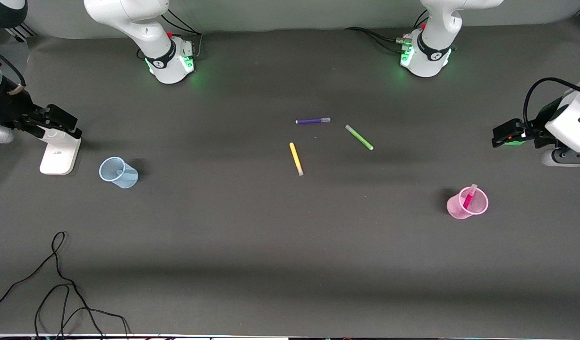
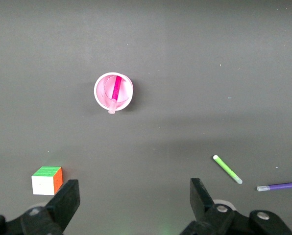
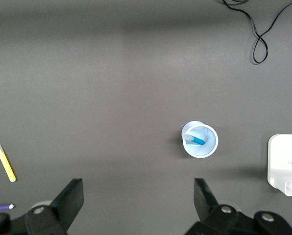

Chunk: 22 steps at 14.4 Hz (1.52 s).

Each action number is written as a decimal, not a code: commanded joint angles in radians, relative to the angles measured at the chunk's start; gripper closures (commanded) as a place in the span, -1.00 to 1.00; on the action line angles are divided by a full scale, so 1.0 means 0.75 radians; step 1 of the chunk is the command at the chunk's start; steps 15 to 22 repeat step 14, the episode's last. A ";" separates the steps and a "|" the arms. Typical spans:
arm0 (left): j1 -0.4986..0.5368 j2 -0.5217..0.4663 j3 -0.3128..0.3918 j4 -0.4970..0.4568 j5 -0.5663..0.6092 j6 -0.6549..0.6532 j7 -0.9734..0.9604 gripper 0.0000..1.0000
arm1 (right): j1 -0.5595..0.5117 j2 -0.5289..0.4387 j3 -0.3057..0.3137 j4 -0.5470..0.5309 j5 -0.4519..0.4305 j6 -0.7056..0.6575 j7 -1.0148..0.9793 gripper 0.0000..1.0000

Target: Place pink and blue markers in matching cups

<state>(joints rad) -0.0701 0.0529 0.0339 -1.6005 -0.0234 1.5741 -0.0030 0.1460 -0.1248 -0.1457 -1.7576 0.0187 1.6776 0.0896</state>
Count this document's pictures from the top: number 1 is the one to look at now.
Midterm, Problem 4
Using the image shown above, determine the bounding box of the aluminium frame rail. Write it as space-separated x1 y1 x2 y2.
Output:
6 25 37 41

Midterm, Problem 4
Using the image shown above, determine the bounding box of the translucent blue plastic cup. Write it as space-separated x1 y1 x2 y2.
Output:
99 156 139 189

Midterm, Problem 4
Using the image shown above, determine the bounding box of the green marker pen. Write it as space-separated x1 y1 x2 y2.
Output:
345 124 375 151

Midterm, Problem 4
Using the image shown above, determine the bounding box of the arm base black cable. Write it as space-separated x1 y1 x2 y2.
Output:
345 26 412 53
162 7 204 61

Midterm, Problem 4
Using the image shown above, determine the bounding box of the right arm base black cable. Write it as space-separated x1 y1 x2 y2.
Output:
162 7 204 61

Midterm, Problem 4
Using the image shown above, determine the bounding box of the translucent pink plastic cup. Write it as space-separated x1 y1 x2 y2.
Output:
446 186 489 220

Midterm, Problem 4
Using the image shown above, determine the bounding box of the left arm base black cable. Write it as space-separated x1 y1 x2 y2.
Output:
345 26 412 53

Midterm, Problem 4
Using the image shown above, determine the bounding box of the pink marker pen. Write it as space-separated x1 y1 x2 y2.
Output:
462 184 478 210

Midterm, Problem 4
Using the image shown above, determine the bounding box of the yellow marker pen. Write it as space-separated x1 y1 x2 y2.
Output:
289 142 304 177

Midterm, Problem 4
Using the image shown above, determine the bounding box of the loose thin black cable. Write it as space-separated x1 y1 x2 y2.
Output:
0 231 131 340

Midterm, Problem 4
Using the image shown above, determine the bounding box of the white plastic block device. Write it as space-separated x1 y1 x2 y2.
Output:
39 129 82 176

